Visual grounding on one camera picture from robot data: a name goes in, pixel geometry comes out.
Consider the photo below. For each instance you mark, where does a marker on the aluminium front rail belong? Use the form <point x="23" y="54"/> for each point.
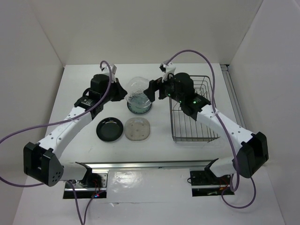
<point x="150" y="164"/>

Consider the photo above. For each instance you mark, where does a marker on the frosted beige glass plate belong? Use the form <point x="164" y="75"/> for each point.
<point x="137" y="129"/>

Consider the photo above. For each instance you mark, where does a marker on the metal wire dish rack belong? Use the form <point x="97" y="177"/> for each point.
<point x="183" y="127"/>

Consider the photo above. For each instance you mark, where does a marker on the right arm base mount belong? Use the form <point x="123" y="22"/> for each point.
<point x="204" y="183"/>

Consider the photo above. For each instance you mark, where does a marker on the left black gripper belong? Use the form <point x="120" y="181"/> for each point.
<point x="121" y="92"/>

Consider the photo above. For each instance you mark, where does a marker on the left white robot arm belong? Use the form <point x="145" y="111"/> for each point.
<point x="41" y="160"/>

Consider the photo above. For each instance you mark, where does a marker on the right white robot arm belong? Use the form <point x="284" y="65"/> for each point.
<point x="250" y="151"/>

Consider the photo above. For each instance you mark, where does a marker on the black round plate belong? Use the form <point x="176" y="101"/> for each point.
<point x="109" y="129"/>

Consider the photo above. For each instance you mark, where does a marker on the blue patterned ceramic plate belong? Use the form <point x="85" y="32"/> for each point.
<point x="139" y="111"/>

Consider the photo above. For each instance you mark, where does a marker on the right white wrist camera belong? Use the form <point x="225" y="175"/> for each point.
<point x="168" y="70"/>

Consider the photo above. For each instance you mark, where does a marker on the clear ribbed glass plate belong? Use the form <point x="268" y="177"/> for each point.
<point x="135" y="95"/>

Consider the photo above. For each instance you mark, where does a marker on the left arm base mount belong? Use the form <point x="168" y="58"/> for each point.
<point x="95" y="186"/>

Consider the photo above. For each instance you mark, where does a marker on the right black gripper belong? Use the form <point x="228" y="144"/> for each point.
<point x="155" y="85"/>

